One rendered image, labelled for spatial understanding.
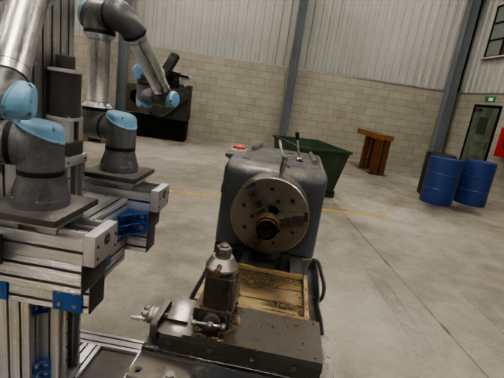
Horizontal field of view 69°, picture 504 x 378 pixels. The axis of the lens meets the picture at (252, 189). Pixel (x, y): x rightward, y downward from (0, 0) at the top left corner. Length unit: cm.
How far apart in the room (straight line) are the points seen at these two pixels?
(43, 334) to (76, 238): 63
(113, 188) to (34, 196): 50
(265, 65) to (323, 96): 196
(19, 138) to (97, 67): 61
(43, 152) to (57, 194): 12
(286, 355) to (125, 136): 101
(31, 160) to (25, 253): 26
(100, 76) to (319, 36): 1036
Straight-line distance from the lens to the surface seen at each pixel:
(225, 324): 95
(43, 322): 162
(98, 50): 162
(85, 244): 108
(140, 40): 158
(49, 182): 112
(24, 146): 110
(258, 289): 133
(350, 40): 1196
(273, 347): 95
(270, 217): 134
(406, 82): 1251
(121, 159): 153
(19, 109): 84
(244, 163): 160
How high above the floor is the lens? 154
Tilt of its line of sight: 14 degrees down
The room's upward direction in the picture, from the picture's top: 8 degrees clockwise
